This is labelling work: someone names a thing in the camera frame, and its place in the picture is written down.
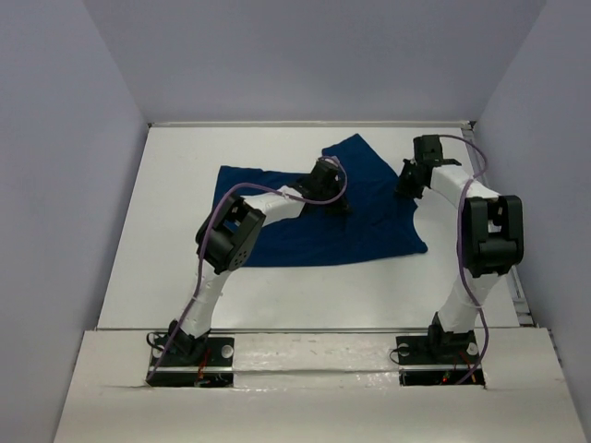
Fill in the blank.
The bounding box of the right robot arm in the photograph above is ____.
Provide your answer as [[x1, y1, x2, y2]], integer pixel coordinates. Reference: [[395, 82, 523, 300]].
[[393, 135, 525, 367]]

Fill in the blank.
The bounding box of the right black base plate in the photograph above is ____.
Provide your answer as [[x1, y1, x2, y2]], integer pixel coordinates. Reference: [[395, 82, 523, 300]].
[[389, 333, 486, 387]]

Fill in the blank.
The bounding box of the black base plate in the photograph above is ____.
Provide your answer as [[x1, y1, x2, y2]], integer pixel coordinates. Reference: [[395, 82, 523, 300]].
[[389, 333, 486, 387], [146, 332, 235, 389]]

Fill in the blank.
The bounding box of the aluminium rail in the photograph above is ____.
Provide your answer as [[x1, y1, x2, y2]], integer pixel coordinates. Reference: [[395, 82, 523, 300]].
[[148, 120, 473, 129], [94, 325, 537, 334]]

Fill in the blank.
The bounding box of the blue t shirt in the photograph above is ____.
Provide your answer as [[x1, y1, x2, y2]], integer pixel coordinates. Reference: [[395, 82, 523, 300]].
[[214, 132, 428, 269]]

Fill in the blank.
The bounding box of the aluminium rail back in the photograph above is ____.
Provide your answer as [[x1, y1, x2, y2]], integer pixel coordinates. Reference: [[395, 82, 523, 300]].
[[148, 120, 473, 129]]

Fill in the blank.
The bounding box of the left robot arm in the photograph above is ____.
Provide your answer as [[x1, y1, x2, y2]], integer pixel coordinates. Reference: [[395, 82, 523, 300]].
[[159, 156, 349, 365]]

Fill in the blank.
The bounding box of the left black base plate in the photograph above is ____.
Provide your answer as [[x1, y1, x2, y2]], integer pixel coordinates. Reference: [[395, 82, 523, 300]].
[[146, 332, 235, 389]]

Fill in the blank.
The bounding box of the aluminium rail front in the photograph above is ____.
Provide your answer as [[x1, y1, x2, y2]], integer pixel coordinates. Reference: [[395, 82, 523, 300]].
[[94, 325, 537, 334]]

